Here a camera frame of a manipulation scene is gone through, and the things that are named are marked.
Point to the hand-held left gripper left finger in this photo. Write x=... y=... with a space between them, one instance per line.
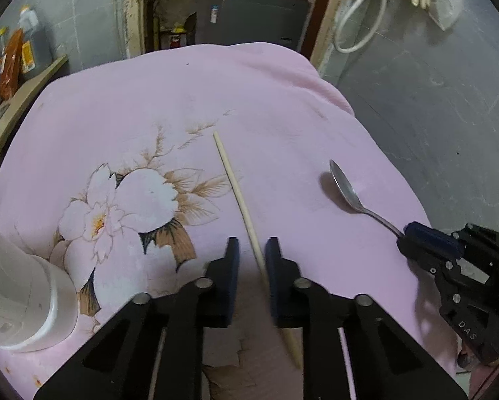
x=232 y=283

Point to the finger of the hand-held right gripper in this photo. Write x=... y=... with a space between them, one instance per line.
x=418 y=254
x=433 y=239

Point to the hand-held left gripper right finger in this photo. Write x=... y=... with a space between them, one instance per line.
x=276 y=283

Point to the wooden chopstick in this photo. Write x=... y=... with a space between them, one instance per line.
x=237 y=187

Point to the metal spoon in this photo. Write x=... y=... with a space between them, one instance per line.
x=345 y=187

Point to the white plastic utensil basket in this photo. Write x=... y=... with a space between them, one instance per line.
x=32 y=291

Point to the pink floral blanket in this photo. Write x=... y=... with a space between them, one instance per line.
x=274 y=112

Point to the clear hanging plastic bag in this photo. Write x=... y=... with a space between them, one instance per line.
x=447 y=2

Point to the red black bottle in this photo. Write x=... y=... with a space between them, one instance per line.
x=177 y=39

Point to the grey small fridge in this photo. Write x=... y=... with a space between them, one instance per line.
x=253 y=18

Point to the large dark liquid jug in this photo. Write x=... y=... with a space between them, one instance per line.
x=37 y=46

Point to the red chili powder bag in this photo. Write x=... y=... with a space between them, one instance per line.
x=11 y=66

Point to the wooden door frame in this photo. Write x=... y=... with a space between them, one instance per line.
x=135 y=16

